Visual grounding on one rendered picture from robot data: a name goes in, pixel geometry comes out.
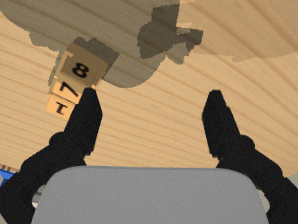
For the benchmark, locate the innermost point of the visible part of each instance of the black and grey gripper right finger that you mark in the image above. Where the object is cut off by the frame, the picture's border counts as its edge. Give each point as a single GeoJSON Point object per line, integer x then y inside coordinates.
{"type": "Point", "coordinates": [224, 140]}

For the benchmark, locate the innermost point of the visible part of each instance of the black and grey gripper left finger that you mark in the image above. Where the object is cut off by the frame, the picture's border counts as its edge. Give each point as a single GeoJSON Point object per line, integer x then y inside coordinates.
{"type": "Point", "coordinates": [66, 149]}

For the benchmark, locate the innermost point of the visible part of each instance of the tan cardboard cube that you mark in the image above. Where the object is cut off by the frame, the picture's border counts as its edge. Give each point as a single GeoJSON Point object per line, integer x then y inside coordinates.
{"type": "Point", "coordinates": [59, 105]}
{"type": "Point", "coordinates": [72, 79]}

